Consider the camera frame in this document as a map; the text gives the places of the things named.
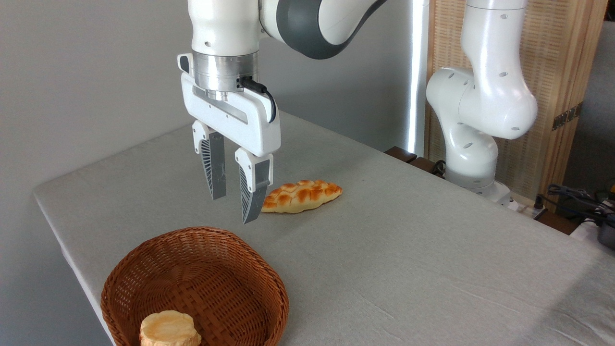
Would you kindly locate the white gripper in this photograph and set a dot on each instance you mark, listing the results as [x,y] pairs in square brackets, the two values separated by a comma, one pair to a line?
[250,127]

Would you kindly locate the braided golden bread loaf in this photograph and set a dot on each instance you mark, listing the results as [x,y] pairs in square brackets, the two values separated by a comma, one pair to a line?
[302,194]

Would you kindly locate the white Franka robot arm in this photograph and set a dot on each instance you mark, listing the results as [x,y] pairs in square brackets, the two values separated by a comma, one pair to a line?
[480,96]

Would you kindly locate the brown woven wicker basket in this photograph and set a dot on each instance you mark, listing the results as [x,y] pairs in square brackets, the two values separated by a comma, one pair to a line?
[216,283]

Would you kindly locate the round pale bread bun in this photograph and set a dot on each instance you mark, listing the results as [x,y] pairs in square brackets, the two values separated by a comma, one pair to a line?
[169,329]

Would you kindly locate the dark brown wooden block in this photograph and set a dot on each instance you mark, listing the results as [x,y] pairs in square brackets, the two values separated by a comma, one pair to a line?
[401,154]
[425,165]

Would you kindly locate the grey tablecloth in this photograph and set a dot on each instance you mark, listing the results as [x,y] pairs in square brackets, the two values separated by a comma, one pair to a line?
[408,264]

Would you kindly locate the white power strip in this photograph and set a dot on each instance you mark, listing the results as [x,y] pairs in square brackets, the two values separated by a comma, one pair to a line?
[526,207]

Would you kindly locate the dark metal screen hinge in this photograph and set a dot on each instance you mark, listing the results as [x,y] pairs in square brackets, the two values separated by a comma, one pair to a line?
[567,116]

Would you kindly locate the wooden folding screen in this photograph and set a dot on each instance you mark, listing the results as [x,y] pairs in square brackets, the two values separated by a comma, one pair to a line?
[552,57]

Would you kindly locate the shiny silver vertical post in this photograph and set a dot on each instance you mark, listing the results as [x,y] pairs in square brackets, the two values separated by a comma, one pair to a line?
[418,72]

